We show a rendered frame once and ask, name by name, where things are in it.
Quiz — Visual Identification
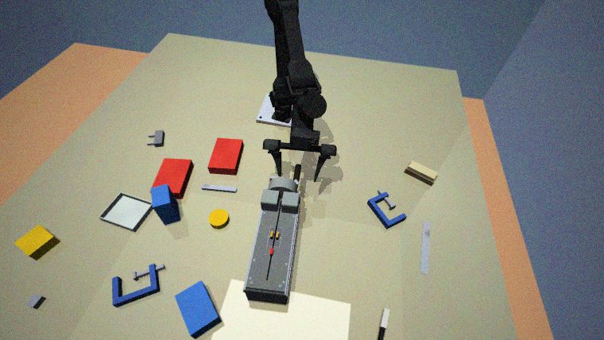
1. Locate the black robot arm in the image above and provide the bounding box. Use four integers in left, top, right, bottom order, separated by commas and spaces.
265, 0, 327, 150

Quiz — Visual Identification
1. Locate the blue c-clamp with grey screw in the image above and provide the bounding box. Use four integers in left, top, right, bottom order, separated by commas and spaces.
112, 264, 165, 307
367, 189, 407, 229

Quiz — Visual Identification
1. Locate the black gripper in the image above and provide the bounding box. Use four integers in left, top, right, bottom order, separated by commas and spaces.
263, 119, 337, 182

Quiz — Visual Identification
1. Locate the yellow short cylinder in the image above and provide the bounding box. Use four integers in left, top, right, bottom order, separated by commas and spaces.
209, 209, 230, 229

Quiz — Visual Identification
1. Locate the red rectangular block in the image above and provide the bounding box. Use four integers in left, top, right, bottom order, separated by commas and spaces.
152, 158, 194, 199
208, 138, 244, 176

